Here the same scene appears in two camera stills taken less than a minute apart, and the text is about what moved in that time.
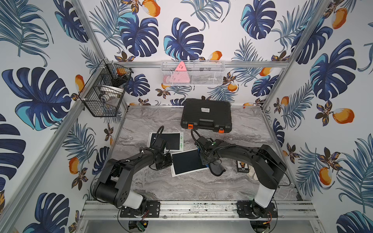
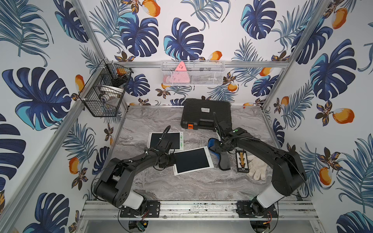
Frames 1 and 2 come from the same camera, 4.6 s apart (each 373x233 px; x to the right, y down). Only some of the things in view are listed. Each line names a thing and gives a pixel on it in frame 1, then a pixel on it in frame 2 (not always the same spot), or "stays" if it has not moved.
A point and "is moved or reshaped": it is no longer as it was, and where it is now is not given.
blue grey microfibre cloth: [216, 167] is moved or reshaped
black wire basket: [105, 92] stays
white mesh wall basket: [199, 73] stays
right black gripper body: [204, 158] to [223, 146]
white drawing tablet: [175, 141] stays
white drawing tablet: [187, 162] stays
